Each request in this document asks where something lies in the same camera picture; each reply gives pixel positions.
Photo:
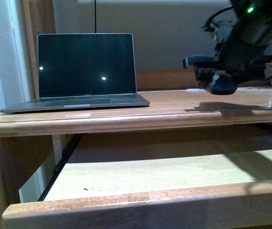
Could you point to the wooden pull-out keyboard tray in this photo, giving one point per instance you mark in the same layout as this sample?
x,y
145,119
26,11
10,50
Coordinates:
x,y
214,184

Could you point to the black metal drawer rail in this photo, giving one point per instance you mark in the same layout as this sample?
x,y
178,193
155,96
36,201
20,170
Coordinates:
x,y
63,147

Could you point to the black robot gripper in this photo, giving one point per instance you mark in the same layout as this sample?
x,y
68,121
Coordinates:
x,y
229,57

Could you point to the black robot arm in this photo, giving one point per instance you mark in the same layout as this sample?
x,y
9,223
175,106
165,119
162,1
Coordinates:
x,y
243,32

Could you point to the grey open laptop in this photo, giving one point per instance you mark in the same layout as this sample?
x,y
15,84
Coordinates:
x,y
84,71

